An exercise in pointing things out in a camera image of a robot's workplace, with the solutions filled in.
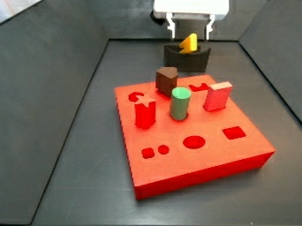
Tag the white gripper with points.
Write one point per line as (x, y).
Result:
(191, 9)

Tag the yellow two-pronged square-circle object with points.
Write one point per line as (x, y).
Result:
(189, 44)

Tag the black curved regrasp stand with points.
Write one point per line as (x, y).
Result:
(193, 62)

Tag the red fixture block with holes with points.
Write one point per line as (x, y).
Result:
(181, 153)

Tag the dark brown pentagon peg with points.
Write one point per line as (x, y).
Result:
(166, 80)

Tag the green cylinder peg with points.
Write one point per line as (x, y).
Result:
(180, 103)

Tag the pink rectangular peg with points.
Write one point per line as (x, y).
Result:
(217, 96)

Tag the red star peg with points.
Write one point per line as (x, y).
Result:
(146, 112)

